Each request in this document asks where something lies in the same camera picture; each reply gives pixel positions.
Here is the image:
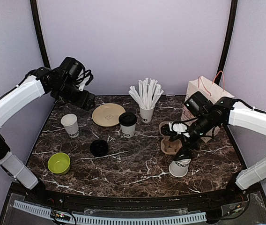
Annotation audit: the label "brown pulp cup carrier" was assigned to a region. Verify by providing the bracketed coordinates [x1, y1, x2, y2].
[159, 121, 182, 155]

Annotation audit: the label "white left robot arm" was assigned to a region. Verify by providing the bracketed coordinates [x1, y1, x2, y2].
[0, 65, 94, 204]

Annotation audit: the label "white paper cups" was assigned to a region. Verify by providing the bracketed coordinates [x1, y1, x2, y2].
[60, 113, 80, 138]

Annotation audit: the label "black corner frame post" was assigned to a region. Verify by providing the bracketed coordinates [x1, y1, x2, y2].
[217, 0, 238, 73]

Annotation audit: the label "green plastic bowl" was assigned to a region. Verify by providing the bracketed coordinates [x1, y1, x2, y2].
[47, 152, 71, 175]

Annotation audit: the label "paper wrapped straw far right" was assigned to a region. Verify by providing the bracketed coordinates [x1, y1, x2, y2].
[150, 84, 164, 108]

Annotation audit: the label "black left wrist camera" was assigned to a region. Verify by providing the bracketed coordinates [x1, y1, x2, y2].
[59, 57, 86, 82]

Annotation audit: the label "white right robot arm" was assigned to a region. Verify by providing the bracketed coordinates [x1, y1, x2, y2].
[169, 95, 266, 203]

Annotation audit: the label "cream bear paper bag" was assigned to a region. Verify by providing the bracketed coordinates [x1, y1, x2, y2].
[181, 76, 234, 143]

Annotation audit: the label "white paper coffee cup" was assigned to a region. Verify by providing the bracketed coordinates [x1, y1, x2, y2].
[120, 124, 136, 138]

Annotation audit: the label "black coffee cup lid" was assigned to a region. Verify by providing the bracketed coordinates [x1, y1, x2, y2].
[118, 112, 137, 127]

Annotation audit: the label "beige bear plate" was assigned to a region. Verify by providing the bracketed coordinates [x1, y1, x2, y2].
[92, 103, 126, 127]

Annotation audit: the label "black left frame post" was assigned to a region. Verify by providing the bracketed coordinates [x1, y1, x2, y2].
[30, 0, 51, 68]

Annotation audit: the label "white paper straw cup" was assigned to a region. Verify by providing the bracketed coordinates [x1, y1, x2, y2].
[139, 105, 155, 123]

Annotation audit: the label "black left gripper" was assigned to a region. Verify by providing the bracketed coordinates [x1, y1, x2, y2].
[52, 79, 95, 111]

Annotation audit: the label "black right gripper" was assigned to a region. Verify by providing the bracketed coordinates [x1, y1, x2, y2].
[169, 112, 214, 161]

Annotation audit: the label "white perforated cable rail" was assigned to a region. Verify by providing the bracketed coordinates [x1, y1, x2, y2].
[13, 200, 207, 225]

